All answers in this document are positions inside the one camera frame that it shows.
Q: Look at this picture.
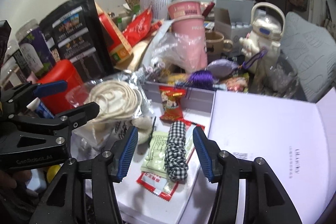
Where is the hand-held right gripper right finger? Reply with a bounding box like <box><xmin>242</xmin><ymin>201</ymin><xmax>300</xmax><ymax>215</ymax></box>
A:
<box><xmin>192</xmin><ymin>126</ymin><xmax>302</xmax><ymax>224</ymax></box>

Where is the red snack packet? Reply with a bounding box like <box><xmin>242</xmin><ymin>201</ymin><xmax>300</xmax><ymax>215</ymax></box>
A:
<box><xmin>159</xmin><ymin>85</ymin><xmax>187</xmax><ymax>122</ymax></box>

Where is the yellow lemon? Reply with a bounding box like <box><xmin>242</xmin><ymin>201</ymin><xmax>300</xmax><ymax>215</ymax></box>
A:
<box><xmin>46</xmin><ymin>164</ymin><xmax>62</xmax><ymax>184</ymax></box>

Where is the black white checkered scrunchie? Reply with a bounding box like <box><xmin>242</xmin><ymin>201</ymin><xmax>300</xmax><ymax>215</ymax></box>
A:
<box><xmin>165</xmin><ymin>121</ymin><xmax>190</xmax><ymax>182</ymax></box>

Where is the green sachet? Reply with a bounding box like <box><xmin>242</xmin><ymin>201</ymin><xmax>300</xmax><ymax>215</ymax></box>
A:
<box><xmin>140</xmin><ymin>130</ymin><xmax>196</xmax><ymax>180</ymax></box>

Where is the group of clear food jars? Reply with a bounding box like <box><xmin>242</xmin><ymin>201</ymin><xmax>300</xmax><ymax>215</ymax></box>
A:
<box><xmin>0</xmin><ymin>18</ymin><xmax>57</xmax><ymax>88</ymax></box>

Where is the red and green carton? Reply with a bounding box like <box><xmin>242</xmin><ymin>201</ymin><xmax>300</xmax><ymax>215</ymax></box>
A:
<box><xmin>98</xmin><ymin>13</ymin><xmax>133</xmax><ymax>65</ymax></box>

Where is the clear plastic cup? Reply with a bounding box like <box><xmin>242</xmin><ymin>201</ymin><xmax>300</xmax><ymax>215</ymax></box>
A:
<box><xmin>264</xmin><ymin>56</ymin><xmax>299</xmax><ymax>95</ymax></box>

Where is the clear plastic bag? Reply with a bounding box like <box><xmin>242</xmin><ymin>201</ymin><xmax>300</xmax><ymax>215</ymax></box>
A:
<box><xmin>151</xmin><ymin>32</ymin><xmax>208</xmax><ymax>75</ymax></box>

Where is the grey quilted chair cover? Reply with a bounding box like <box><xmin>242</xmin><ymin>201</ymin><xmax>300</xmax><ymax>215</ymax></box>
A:
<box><xmin>280</xmin><ymin>11</ymin><xmax>336</xmax><ymax>96</ymax></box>

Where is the yellow snack packet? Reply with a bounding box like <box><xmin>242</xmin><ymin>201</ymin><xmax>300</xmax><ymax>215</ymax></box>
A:
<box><xmin>160</xmin><ymin>73</ymin><xmax>190</xmax><ymax>86</ymax></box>

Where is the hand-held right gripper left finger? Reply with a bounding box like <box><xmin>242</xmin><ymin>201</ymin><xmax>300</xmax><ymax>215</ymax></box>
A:
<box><xmin>29</xmin><ymin>126</ymin><xmax>139</xmax><ymax>224</ymax></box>

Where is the red canister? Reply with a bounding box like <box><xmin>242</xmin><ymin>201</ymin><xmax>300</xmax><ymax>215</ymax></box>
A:
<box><xmin>37</xmin><ymin>59</ymin><xmax>84</xmax><ymax>114</ymax></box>

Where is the pink printed paper cup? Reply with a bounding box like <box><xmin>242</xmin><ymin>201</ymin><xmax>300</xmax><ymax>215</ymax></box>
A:
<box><xmin>168</xmin><ymin>0</ymin><xmax>203</xmax><ymax>21</ymax></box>

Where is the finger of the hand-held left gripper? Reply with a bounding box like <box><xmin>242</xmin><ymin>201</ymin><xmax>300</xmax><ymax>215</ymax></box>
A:
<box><xmin>0</xmin><ymin>80</ymin><xmax>67</xmax><ymax>119</ymax></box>
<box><xmin>0</xmin><ymin>101</ymin><xmax>100</xmax><ymax>146</ymax></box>

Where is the pink tumbler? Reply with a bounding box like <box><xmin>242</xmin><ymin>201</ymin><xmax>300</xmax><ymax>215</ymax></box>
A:
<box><xmin>171</xmin><ymin>16</ymin><xmax>208</xmax><ymax>73</ymax></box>

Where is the red printed packet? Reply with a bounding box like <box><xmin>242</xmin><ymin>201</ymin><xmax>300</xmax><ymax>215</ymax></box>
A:
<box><xmin>122</xmin><ymin>7</ymin><xmax>154</xmax><ymax>46</ymax></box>

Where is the person's left hand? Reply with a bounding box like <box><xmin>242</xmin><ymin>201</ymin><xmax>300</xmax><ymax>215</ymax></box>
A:
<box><xmin>0</xmin><ymin>169</ymin><xmax>31</xmax><ymax>204</ymax></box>

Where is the colourful candy packet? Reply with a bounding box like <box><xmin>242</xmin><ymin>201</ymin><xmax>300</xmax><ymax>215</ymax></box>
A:
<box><xmin>226</xmin><ymin>74</ymin><xmax>250</xmax><ymax>94</ymax></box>

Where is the white carton with vials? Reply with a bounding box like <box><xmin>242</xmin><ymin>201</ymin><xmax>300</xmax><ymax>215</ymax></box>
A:
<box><xmin>214</xmin><ymin>0</ymin><xmax>256</xmax><ymax>43</ymax></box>

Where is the red and white sachet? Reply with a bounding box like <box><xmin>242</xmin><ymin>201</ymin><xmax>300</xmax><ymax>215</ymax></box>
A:
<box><xmin>136</xmin><ymin>119</ymin><xmax>205</xmax><ymax>199</ymax></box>

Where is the black stand-up pouch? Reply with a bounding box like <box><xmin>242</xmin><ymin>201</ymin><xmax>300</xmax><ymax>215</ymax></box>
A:
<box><xmin>39</xmin><ymin>0</ymin><xmax>113</xmax><ymax>80</ymax></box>

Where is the brown mug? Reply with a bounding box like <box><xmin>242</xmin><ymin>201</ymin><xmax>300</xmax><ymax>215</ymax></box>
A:
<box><xmin>205</xmin><ymin>31</ymin><xmax>234</xmax><ymax>56</ymax></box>

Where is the blue tablet tube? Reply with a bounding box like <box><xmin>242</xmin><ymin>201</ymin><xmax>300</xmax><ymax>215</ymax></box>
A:
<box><xmin>26</xmin><ymin>98</ymin><xmax>56</xmax><ymax>120</ymax></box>

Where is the cream character water bottle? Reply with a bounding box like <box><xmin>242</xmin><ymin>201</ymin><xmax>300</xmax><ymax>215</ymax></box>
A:
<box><xmin>239</xmin><ymin>2</ymin><xmax>286</xmax><ymax>73</ymax></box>

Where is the lavender gift box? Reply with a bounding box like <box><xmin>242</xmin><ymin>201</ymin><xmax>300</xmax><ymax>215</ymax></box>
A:
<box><xmin>71</xmin><ymin>81</ymin><xmax>336</xmax><ymax>224</ymax></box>

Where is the white paper leaflet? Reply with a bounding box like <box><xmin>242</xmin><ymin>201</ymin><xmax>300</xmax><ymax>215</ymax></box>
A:
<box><xmin>139</xmin><ymin>0</ymin><xmax>173</xmax><ymax>20</ymax></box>

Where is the cream rope coil bag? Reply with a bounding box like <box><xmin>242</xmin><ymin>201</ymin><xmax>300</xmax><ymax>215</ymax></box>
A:
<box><xmin>66</xmin><ymin>70</ymin><xmax>155</xmax><ymax>140</ymax></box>

